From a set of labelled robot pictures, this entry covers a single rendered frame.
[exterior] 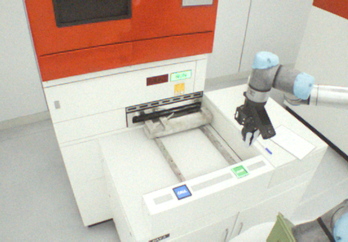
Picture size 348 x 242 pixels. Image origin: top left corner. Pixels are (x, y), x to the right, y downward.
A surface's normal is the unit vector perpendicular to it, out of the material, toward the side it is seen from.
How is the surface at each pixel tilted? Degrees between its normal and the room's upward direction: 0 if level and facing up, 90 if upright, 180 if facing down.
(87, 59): 90
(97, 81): 90
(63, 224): 0
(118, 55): 90
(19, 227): 0
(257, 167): 0
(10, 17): 90
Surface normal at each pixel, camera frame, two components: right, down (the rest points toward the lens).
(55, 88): 0.42, 0.57
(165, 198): 0.04, -0.79
